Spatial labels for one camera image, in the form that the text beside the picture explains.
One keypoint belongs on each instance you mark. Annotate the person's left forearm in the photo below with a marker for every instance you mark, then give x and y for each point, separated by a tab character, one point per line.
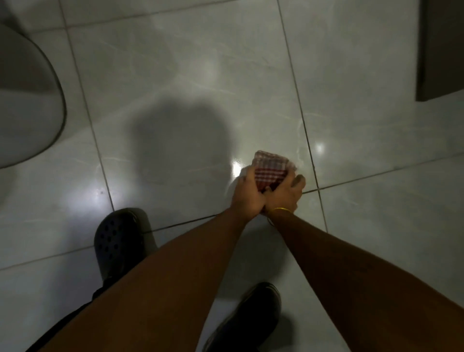
163	290

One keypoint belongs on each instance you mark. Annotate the person's left fingers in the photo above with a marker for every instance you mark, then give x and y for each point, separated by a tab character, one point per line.
250	178

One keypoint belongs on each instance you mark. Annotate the red checkered cloth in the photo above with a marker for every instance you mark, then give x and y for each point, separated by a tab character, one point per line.
270	168

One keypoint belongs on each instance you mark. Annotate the black perforated clog shoe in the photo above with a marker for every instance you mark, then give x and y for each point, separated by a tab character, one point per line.
250	319
118	241

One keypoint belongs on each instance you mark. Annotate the person's right fingers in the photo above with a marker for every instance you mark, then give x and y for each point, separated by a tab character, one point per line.
295	181

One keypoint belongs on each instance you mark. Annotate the dark brown cabinet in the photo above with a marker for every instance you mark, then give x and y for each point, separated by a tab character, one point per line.
442	50

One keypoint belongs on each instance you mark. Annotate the person's right hand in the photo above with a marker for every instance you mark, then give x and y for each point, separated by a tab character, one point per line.
283	197

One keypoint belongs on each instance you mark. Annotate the person's left hand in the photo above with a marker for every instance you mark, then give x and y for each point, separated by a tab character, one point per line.
246	199

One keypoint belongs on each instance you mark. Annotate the grey rounded fixture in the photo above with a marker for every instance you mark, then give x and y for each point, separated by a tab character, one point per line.
27	105

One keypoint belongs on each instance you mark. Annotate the person's right forearm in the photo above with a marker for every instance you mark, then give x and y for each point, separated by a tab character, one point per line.
362	286

